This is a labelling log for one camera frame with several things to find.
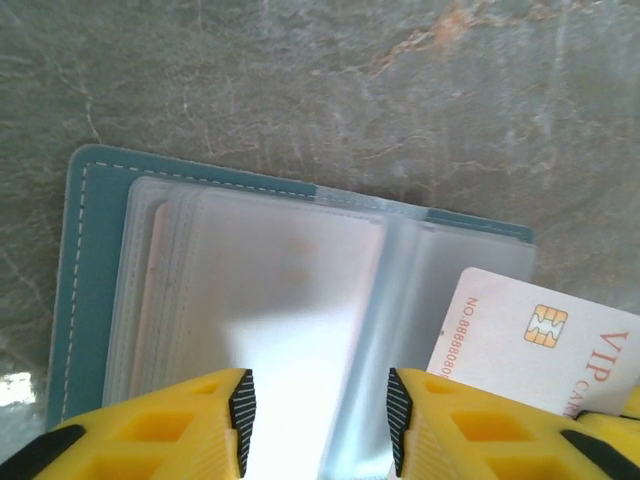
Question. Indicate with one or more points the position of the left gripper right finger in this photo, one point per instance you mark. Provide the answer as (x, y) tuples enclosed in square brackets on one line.
[(465, 435)]

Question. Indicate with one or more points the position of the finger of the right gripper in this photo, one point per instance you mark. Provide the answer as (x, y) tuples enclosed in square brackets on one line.
[(615, 427), (632, 402)]

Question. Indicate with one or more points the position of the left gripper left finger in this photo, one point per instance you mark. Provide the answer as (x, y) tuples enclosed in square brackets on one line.
[(165, 430)]

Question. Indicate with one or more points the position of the white VIP chip card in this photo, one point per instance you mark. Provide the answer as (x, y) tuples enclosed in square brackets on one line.
[(500, 325)]

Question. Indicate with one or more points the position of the teal card holder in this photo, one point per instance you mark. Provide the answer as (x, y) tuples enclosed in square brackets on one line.
[(95, 250)]

